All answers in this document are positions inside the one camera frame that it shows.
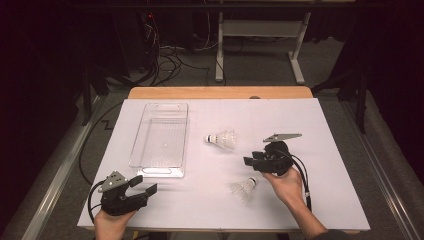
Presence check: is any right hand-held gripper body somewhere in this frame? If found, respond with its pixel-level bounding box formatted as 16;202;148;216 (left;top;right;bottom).
263;133;303;177

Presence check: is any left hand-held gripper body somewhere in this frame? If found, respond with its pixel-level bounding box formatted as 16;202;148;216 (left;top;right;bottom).
97;170;149;217

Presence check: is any person's left hand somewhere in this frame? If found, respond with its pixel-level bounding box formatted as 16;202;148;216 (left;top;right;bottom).
94;209;136;240

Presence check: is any person's right hand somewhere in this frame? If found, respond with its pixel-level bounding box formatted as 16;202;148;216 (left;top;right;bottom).
262;168;306;207

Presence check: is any clear plastic tray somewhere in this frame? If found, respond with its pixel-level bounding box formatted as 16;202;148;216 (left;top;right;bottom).
128;102;190;179

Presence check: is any white table mat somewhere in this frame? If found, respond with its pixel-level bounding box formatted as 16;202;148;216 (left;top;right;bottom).
77;97;372;232

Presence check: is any wooden table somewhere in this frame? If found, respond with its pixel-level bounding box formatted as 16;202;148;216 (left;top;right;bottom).
78;86;372;234

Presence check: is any black metal stand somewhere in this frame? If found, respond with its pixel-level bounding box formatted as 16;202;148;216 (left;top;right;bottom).
311;68;368;135
81;66;111;127

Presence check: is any dark computer tower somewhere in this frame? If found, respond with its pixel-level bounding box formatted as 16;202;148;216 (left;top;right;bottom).
113;9;158;73

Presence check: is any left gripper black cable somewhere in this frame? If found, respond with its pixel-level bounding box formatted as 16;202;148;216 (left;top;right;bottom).
87;180;105;224

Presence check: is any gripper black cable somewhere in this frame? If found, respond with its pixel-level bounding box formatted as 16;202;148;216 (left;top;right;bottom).
87;180;105;224
274;148;313;213

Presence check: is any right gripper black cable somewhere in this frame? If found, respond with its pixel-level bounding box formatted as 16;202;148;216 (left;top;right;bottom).
274;148;313;213

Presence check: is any aluminium floor rail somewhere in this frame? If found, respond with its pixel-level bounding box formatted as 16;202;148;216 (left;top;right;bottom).
21;96;108;240
339;99;418;240

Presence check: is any black floor cable bundle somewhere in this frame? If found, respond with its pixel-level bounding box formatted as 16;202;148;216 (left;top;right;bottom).
143;13;228;88

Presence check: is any white metal desk frame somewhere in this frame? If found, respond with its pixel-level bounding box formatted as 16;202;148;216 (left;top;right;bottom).
214;11;312;86

